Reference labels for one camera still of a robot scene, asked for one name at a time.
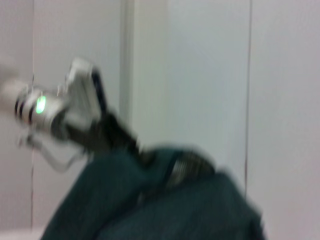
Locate teal insulated lunch bag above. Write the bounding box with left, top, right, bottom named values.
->
left=40, top=144, right=266, bottom=240

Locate left wrist cable with plug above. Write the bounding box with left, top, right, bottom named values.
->
left=17, top=131, right=86, bottom=174

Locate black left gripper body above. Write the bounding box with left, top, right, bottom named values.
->
left=49, top=111, right=121, bottom=156

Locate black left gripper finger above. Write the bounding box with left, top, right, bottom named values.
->
left=104, top=109, right=156, bottom=166

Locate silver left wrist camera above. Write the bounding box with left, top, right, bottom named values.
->
left=58, top=57, right=109, bottom=129

